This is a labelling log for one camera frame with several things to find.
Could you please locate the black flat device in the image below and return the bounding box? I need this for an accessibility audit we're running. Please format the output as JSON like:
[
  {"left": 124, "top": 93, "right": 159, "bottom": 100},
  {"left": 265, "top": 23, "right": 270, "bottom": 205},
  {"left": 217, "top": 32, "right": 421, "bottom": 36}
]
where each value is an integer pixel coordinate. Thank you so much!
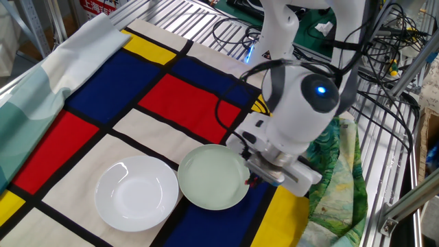
[{"left": 226, "top": 0, "right": 265, "bottom": 21}]

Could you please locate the grey steel shelf frame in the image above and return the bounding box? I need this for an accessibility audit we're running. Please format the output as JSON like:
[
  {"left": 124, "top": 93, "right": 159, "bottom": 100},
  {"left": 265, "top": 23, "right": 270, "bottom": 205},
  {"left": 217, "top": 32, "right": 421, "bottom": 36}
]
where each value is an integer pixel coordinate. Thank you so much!
[{"left": 0, "top": 0, "right": 69, "bottom": 59}]

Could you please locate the pale teal white cloth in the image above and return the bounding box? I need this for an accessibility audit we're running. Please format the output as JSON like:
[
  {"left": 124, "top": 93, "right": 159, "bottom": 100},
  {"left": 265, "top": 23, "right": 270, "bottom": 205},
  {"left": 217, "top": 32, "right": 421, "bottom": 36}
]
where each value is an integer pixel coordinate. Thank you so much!
[{"left": 0, "top": 12, "right": 132, "bottom": 195}]

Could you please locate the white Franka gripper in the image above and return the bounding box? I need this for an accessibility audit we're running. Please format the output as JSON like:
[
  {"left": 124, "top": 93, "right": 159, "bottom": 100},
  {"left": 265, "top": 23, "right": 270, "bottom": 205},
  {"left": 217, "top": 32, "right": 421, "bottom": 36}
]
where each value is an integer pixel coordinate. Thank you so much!
[{"left": 244, "top": 150, "right": 323, "bottom": 198}]

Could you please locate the pale green plate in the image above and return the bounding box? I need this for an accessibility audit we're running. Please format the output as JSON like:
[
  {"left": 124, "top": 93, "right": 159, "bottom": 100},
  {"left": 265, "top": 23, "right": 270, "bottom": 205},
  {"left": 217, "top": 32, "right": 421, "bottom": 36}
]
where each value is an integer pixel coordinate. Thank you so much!
[{"left": 177, "top": 143, "right": 250, "bottom": 211}]

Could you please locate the aluminium profile with bracket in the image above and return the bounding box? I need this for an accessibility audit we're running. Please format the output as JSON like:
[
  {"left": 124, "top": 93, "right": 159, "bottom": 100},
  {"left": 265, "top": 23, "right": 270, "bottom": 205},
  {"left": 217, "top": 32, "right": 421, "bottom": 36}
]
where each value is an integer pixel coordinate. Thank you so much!
[{"left": 377, "top": 176, "right": 439, "bottom": 238}]

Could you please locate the colour block tablecloth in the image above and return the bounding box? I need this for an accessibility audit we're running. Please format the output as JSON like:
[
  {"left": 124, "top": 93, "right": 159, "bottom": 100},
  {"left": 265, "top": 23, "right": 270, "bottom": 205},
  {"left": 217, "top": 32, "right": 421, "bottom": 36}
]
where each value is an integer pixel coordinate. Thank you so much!
[{"left": 0, "top": 17, "right": 356, "bottom": 247}]

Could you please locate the green painted landscape cloth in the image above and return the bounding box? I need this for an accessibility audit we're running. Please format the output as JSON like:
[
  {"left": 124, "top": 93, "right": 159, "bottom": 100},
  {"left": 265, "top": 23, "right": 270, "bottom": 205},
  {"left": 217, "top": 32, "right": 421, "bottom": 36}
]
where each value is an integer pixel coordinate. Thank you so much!
[{"left": 296, "top": 116, "right": 369, "bottom": 247}]

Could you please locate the black coiled cable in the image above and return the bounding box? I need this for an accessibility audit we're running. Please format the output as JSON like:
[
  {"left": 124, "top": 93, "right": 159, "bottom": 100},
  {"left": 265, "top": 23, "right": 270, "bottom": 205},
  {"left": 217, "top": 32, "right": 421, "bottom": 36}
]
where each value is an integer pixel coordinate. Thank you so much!
[{"left": 211, "top": 16, "right": 263, "bottom": 53}]

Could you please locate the white plate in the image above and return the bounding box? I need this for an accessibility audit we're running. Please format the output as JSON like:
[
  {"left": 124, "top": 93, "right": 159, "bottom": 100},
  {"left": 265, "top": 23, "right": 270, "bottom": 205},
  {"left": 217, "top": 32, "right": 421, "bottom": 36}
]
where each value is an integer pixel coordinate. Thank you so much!
[{"left": 94, "top": 155, "right": 180, "bottom": 233}]

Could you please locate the dark green mat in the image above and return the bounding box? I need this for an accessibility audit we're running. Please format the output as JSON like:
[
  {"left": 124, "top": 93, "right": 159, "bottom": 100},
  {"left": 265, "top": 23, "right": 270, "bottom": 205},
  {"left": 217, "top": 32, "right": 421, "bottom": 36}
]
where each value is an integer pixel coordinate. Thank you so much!
[{"left": 214, "top": 0, "right": 339, "bottom": 60}]

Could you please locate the crumpled white paper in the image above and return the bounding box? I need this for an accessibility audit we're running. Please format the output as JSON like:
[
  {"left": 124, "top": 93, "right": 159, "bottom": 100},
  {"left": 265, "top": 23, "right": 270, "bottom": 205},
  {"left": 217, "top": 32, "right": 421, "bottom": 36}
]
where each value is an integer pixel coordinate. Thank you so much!
[{"left": 314, "top": 21, "right": 335, "bottom": 37}]

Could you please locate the yellow green handle screwdriver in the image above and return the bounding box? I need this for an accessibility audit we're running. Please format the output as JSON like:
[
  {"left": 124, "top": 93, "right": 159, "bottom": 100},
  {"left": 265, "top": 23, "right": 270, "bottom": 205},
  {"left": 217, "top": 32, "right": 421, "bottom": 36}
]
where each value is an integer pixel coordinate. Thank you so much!
[{"left": 388, "top": 58, "right": 400, "bottom": 78}]

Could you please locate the red white sign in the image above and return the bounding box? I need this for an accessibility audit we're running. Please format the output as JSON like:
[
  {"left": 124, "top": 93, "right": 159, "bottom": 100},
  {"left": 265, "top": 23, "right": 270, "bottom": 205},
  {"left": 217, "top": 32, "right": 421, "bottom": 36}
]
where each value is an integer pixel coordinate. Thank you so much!
[{"left": 79, "top": 0, "right": 119, "bottom": 21}]

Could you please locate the brown cardboard box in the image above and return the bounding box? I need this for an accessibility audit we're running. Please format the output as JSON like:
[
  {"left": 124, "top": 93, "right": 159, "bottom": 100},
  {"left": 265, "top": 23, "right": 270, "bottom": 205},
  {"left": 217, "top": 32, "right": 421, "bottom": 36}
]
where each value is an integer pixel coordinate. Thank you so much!
[{"left": 414, "top": 106, "right": 439, "bottom": 188}]

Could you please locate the aluminium profile bar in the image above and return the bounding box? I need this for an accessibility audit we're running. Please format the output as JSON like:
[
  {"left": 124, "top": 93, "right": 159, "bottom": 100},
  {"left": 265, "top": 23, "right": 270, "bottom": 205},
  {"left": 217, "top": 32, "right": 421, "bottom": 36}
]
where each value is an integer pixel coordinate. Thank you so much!
[{"left": 386, "top": 36, "right": 439, "bottom": 99}]

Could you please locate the white paper with writing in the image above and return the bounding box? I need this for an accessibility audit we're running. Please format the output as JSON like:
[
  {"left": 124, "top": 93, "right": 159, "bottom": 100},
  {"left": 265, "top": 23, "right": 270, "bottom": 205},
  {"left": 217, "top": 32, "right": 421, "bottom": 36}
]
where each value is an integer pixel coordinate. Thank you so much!
[{"left": 417, "top": 56, "right": 439, "bottom": 114}]

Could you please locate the blue plastic bag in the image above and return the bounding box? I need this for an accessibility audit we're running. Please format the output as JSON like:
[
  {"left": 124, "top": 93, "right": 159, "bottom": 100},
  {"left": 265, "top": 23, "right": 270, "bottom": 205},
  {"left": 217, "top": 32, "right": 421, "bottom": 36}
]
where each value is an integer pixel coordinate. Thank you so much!
[{"left": 425, "top": 142, "right": 439, "bottom": 176}]

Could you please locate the black table cable bundle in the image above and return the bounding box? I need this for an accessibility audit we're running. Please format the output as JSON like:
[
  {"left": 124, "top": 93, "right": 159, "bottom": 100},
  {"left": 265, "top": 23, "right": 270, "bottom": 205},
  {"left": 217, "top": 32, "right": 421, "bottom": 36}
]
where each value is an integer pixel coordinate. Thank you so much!
[{"left": 349, "top": 44, "right": 421, "bottom": 154}]

